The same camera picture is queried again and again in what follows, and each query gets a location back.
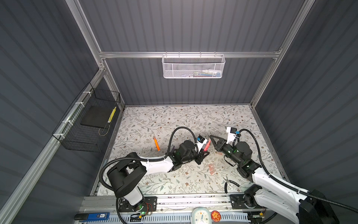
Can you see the blue black tool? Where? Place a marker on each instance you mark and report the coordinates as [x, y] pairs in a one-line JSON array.
[[91, 217]]

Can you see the white wire mesh basket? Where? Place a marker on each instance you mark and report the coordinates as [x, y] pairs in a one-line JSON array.
[[175, 65]]

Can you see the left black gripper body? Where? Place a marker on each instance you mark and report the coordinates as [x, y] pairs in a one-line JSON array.
[[190, 158]]

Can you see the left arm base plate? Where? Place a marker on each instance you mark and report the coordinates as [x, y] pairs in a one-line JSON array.
[[147, 204]]

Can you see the white analog clock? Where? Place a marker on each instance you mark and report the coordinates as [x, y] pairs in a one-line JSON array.
[[201, 215]]

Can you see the pink marker pen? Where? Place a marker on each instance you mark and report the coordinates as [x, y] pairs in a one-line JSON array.
[[207, 145]]

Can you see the items in white basket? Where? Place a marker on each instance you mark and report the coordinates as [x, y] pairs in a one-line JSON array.
[[203, 73]]

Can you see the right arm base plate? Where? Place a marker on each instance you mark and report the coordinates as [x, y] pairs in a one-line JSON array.
[[238, 201]]

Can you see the translucent pink caps near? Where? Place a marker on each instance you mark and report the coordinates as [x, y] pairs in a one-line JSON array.
[[212, 168]]

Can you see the orange marker pen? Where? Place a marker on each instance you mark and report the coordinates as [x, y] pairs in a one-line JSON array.
[[156, 143]]

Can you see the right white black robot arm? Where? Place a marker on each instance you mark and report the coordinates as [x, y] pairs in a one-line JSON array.
[[296, 204]]

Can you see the yellow highlighter pen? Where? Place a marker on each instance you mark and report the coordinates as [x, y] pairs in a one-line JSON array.
[[112, 115]]

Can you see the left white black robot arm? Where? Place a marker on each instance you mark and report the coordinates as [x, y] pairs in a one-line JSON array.
[[125, 175]]

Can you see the red round badge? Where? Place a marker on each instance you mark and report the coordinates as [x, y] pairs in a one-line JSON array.
[[216, 216]]

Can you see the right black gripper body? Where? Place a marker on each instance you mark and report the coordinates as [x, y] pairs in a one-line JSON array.
[[228, 150]]

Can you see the black pad in basket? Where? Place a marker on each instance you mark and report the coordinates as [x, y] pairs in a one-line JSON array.
[[96, 117]]

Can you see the black wire basket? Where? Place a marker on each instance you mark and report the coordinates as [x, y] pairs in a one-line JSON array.
[[74, 136]]

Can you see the black handled pliers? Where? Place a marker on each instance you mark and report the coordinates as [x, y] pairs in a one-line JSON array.
[[227, 182]]

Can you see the floral patterned table mat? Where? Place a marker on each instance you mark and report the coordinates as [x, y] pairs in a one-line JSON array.
[[172, 125]]

